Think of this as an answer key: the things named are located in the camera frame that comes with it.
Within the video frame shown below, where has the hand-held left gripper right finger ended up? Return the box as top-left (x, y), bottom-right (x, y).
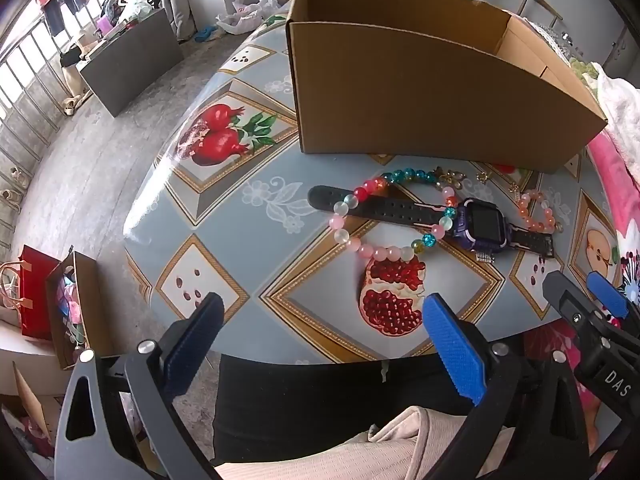
top-left (421, 292), bottom-right (592, 480)

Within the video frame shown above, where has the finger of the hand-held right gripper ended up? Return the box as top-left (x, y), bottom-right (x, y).
top-left (542, 270), bottom-right (601, 342)
top-left (587, 271), bottom-right (631, 321)

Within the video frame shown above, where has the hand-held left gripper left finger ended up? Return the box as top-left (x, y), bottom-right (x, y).
top-left (54, 291), bottom-right (226, 480)

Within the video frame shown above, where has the small pink bead bracelet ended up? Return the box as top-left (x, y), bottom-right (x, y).
top-left (517, 189), bottom-right (558, 235)

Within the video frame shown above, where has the purple smart watch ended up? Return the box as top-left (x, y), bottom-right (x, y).
top-left (307, 185), bottom-right (556, 261)

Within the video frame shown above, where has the gold flower earring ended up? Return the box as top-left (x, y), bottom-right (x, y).
top-left (434, 166), bottom-right (470, 192)

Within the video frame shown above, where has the multicolour bead necklace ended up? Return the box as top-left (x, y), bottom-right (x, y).
top-left (329, 166), bottom-right (458, 262)

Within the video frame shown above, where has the large cardboard box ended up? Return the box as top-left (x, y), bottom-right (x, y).
top-left (286, 0), bottom-right (608, 175)

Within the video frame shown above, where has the small open cardboard box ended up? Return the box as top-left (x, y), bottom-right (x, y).
top-left (45, 250), bottom-right (116, 372)

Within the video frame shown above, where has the printed fruit tablecloth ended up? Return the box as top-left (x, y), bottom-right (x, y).
top-left (122, 10), bottom-right (621, 366)

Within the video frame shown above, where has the pink floral blanket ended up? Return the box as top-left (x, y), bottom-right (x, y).
top-left (585, 127), bottom-right (640, 306)

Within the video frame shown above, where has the person's beige sweater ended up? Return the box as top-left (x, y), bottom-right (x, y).
top-left (215, 405), bottom-right (521, 480)

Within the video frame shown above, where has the red gift bag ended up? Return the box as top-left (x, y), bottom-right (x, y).
top-left (0, 245), bottom-right (63, 341)

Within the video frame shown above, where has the white fluffy blanket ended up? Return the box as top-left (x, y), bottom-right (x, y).
top-left (592, 62), bottom-right (640, 156)

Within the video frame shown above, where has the grey lace cloth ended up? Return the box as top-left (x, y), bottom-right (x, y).
top-left (537, 20), bottom-right (601, 81)

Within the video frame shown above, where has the grey cabinet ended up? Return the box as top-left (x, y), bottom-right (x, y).
top-left (79, 7), bottom-right (185, 118)

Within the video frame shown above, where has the metal window railing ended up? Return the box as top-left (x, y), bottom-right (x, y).
top-left (0, 0), bottom-right (116, 251)

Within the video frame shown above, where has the wooden chair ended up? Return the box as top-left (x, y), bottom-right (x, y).
top-left (517, 0), bottom-right (563, 28)

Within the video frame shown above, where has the white plastic bag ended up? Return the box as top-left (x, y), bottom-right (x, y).
top-left (216, 0), bottom-right (281, 36)

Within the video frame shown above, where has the white shopping bag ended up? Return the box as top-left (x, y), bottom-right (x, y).
top-left (117, 0), bottom-right (153, 23)

